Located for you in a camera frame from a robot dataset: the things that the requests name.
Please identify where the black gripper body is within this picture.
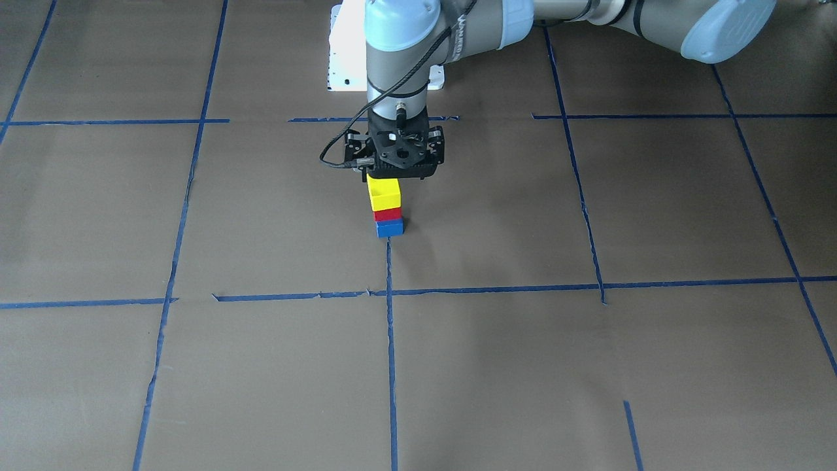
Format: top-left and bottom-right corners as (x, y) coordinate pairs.
(345, 126), (445, 172)

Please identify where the yellow wooden block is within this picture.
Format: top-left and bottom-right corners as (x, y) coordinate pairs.
(366, 175), (401, 211)

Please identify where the red wooden block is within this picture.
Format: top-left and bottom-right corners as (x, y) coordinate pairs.
(373, 207), (401, 222)

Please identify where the blue wooden block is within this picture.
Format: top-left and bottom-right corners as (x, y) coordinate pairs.
(375, 218), (405, 238)

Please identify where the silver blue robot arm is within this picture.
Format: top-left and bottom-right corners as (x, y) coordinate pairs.
(333, 1), (776, 179)

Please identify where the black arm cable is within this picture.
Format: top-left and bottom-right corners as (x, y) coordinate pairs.
(319, 0), (478, 169)

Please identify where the white mounting base plate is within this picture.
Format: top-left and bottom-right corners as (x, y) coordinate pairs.
(327, 1), (445, 92)

